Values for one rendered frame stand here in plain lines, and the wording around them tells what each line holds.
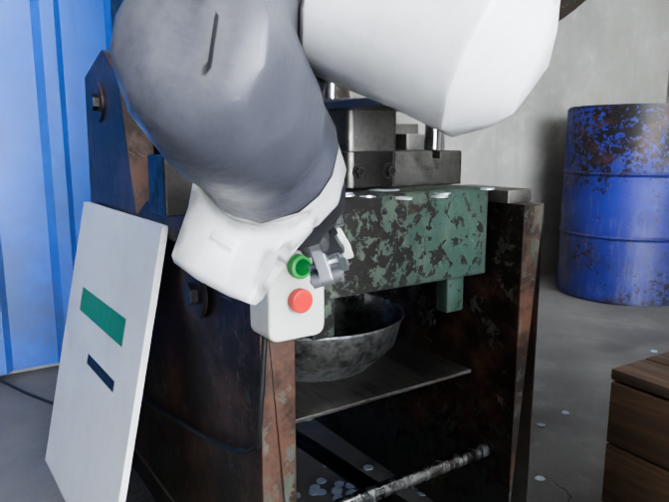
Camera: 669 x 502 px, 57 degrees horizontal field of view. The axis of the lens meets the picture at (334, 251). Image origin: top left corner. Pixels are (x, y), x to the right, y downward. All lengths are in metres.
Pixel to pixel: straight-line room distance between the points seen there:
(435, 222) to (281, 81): 0.73
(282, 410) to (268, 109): 0.59
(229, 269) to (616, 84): 3.67
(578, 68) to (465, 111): 3.38
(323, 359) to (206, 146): 0.78
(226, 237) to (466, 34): 0.19
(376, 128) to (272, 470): 0.52
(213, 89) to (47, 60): 1.83
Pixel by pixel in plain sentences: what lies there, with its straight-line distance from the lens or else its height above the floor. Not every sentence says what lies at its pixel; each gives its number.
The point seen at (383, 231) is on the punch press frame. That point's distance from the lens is 0.92.
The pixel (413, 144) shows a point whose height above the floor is 0.71.
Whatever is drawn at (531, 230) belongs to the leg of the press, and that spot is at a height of 0.58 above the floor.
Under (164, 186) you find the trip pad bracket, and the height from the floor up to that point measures 0.67.
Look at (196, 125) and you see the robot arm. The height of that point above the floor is 0.73.
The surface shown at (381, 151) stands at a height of 0.70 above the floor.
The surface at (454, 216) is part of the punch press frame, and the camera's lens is 1.01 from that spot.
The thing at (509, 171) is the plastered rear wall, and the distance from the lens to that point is 3.25.
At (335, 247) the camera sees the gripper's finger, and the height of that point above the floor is 0.63.
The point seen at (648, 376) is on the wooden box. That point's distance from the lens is 1.13.
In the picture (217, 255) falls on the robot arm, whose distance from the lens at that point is 0.39.
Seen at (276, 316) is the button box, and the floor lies 0.52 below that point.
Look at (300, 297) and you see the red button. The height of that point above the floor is 0.55.
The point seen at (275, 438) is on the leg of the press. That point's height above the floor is 0.35.
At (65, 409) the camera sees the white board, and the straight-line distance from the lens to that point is 1.49.
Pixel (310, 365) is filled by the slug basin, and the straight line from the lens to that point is 1.03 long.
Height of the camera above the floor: 0.72
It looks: 10 degrees down
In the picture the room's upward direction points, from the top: straight up
